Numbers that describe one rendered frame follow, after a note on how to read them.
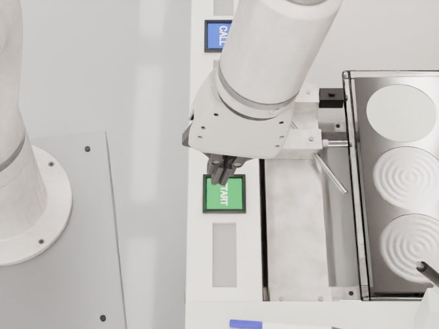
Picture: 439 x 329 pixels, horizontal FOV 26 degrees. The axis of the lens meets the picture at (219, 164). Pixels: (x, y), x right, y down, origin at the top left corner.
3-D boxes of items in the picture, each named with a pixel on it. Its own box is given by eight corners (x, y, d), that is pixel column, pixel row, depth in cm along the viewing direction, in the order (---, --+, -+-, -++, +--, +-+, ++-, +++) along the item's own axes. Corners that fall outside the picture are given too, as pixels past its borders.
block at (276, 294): (329, 295, 124) (332, 286, 122) (331, 320, 123) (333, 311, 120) (268, 295, 124) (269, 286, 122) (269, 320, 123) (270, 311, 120)
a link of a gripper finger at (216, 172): (230, 131, 104) (217, 162, 110) (201, 128, 103) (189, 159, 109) (230, 156, 102) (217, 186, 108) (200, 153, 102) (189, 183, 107)
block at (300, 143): (319, 139, 137) (321, 128, 134) (320, 159, 135) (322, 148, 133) (263, 139, 137) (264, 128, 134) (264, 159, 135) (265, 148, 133)
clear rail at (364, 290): (349, 74, 142) (351, 68, 141) (370, 308, 122) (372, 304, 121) (340, 74, 142) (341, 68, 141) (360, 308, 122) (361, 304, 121)
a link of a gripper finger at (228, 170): (259, 134, 105) (245, 165, 110) (231, 131, 104) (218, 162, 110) (260, 159, 103) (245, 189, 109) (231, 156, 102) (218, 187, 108)
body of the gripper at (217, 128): (304, 57, 96) (276, 118, 106) (206, 44, 95) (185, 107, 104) (308, 119, 92) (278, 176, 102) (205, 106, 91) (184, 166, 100)
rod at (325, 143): (351, 142, 136) (352, 137, 135) (351, 151, 135) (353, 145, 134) (318, 142, 136) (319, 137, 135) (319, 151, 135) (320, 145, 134)
